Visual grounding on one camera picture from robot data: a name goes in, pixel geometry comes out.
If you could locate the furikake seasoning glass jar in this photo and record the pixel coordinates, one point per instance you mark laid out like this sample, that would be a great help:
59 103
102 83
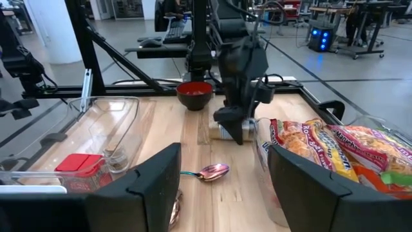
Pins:
249 129

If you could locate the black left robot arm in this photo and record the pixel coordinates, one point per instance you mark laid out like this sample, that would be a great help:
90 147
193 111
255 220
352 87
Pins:
231 19

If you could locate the black computer blue lights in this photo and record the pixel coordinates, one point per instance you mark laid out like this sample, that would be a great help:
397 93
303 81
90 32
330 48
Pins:
320 38

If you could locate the wide clear plastic bin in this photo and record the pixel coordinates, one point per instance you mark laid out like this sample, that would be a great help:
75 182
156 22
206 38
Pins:
80 135

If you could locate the narrow clear plastic bin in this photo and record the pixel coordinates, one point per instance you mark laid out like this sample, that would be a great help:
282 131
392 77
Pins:
260 141

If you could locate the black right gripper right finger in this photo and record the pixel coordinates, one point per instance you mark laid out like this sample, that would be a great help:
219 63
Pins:
322 206

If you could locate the black table clamp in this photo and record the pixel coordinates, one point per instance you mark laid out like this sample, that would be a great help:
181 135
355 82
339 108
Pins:
338 108

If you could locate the silver metal bracket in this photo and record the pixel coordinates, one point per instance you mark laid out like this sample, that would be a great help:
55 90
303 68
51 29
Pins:
86 90

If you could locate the red paprika tin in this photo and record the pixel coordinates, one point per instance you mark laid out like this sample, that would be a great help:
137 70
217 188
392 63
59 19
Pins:
80 162

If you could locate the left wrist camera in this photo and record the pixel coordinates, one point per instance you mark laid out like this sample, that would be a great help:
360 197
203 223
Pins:
265 93

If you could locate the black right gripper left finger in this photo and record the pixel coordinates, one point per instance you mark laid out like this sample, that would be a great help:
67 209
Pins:
128 206

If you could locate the roast beef ramen packet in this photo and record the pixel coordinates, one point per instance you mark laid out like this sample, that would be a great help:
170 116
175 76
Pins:
309 141

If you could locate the red black bowl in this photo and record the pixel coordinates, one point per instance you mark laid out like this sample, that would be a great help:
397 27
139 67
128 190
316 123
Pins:
194 100

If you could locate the white building column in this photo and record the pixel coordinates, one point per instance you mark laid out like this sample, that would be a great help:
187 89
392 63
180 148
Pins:
54 32

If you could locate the pink iridescent metal spoon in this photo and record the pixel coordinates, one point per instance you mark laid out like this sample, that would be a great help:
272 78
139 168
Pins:
212 172

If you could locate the black metal table frame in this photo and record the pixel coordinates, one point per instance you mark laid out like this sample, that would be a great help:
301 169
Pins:
128 91

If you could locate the black keyboard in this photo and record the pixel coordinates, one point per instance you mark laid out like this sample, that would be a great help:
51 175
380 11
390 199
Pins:
174 33

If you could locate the orange ramen packet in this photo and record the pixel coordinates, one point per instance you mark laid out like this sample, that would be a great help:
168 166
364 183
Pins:
370 183

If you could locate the small cork-stoppered glass jar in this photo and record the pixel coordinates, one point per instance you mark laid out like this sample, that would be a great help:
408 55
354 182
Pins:
117 161

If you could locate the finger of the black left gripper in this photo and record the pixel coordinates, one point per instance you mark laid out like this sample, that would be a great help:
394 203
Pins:
233 124

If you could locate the person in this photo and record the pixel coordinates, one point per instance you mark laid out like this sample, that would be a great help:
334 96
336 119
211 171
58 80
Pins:
354 25
167 13

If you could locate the black background robot arm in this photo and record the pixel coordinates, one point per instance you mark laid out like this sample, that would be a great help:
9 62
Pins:
22 64

